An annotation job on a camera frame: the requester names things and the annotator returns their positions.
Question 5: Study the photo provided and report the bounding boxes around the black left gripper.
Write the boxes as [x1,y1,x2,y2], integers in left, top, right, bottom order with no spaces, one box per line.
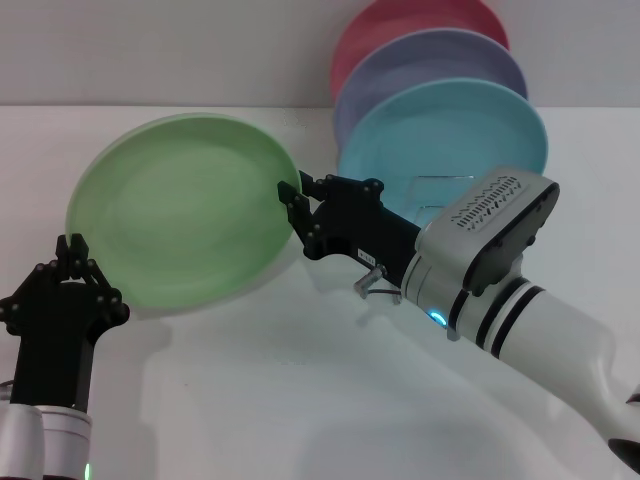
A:
[0,232,132,412]

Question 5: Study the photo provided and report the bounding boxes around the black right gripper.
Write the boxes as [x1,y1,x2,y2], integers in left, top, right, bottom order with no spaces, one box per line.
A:
[277,169,424,297]

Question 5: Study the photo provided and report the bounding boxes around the green round plate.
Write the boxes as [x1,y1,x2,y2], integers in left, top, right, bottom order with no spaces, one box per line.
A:
[64,112,303,317]

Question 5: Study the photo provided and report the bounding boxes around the light blue round plate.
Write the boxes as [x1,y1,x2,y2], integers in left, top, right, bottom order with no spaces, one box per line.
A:
[337,77,550,229]

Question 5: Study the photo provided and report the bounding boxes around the purple round plate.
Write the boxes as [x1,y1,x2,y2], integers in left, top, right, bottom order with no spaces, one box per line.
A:
[333,28,530,151]

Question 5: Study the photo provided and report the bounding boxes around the red round plate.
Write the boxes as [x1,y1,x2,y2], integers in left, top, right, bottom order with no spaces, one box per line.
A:
[329,0,511,106]

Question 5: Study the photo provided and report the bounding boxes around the right wrist cable with plug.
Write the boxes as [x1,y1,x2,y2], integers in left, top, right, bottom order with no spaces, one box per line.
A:
[353,263,403,307]

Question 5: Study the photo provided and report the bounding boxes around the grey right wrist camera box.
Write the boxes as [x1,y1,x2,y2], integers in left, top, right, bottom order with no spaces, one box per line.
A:
[415,166,562,297]

